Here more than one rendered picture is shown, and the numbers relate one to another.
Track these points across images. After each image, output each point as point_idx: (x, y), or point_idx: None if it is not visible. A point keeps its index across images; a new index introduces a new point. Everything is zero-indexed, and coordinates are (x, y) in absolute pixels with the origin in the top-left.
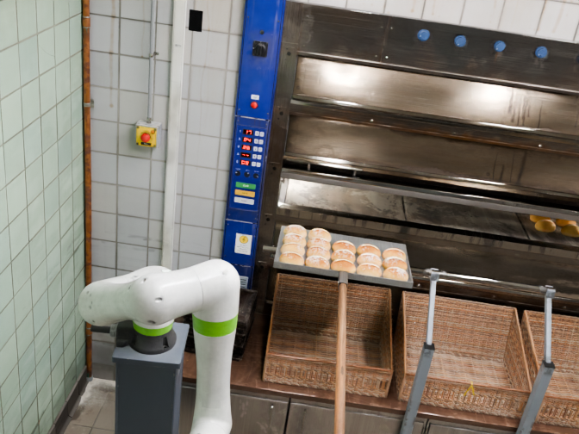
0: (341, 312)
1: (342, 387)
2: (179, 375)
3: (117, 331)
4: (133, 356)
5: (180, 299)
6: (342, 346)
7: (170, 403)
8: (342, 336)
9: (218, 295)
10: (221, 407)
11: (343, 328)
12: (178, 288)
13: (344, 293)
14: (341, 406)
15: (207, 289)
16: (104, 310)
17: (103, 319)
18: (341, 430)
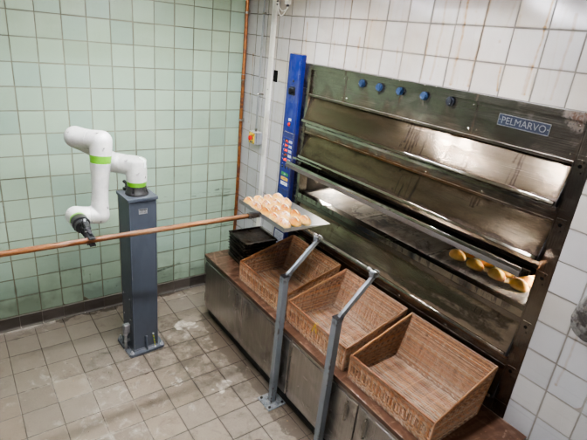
0: (219, 217)
1: (155, 228)
2: (145, 217)
3: (125, 182)
4: (120, 193)
5: (74, 135)
6: (189, 223)
7: (128, 223)
8: (197, 221)
9: (89, 140)
10: (94, 202)
11: (205, 220)
12: (76, 132)
13: (238, 215)
14: (140, 230)
15: (86, 136)
16: None
17: None
18: (121, 233)
